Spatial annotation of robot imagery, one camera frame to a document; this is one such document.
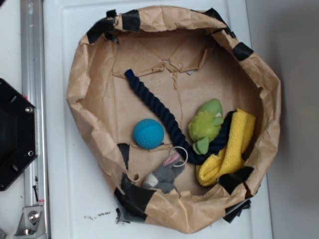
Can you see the blue foam ball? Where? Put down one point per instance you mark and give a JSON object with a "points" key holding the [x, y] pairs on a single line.
{"points": [[148, 134]]}

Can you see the aluminium extrusion rail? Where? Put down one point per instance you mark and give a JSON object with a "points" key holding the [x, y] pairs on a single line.
{"points": [[36, 190]]}

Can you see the brown paper bag tray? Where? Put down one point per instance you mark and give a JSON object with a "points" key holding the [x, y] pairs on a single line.
{"points": [[163, 63]]}

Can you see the metal corner bracket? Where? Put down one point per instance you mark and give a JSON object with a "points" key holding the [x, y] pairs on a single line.
{"points": [[31, 225]]}

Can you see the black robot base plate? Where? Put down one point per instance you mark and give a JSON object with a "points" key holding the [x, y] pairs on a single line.
{"points": [[17, 134]]}

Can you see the grey plush bunny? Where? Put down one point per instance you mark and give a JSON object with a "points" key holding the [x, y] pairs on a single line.
{"points": [[163, 178]]}

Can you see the yellow microfibre cloth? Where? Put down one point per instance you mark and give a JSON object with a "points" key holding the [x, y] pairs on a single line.
{"points": [[229, 159]]}

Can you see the green plush toy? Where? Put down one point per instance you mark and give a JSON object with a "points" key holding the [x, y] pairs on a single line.
{"points": [[206, 125]]}

